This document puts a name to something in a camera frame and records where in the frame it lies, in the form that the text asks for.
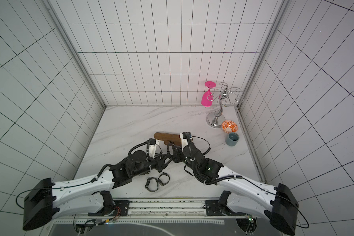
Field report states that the chrome wire glass holder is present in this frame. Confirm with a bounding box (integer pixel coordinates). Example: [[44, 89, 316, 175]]
[[206, 82, 244, 128]]

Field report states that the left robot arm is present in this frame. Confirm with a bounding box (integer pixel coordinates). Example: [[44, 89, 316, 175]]
[[22, 139, 180, 231]]

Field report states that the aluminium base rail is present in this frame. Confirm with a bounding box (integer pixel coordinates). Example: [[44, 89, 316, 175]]
[[52, 194, 271, 219]]

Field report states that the brown wooden watch stand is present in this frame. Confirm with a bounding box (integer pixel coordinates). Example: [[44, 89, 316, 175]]
[[153, 132, 182, 146]]

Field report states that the black rugged digital watch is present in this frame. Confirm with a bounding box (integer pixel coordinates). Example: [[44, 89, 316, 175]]
[[145, 177, 159, 192]]

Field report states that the white perforated cable strip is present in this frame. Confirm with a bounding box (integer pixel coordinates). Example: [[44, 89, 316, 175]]
[[54, 218, 225, 225]]

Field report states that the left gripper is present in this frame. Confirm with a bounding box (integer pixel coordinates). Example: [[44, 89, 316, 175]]
[[133, 153, 175, 177]]

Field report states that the orange patterned white bowl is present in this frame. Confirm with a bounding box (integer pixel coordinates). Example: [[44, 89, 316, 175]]
[[221, 120, 238, 133]]

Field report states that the pink plastic wine glass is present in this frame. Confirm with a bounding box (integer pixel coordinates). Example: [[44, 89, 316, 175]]
[[201, 81, 216, 107]]

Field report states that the black slim strap watch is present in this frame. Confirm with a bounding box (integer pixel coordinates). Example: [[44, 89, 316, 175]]
[[158, 172, 171, 186]]

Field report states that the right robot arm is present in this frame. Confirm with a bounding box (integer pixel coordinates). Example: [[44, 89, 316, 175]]
[[163, 132, 301, 236]]

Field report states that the grey-blue ceramic cup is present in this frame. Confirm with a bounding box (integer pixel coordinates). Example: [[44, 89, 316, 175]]
[[225, 132, 240, 147]]

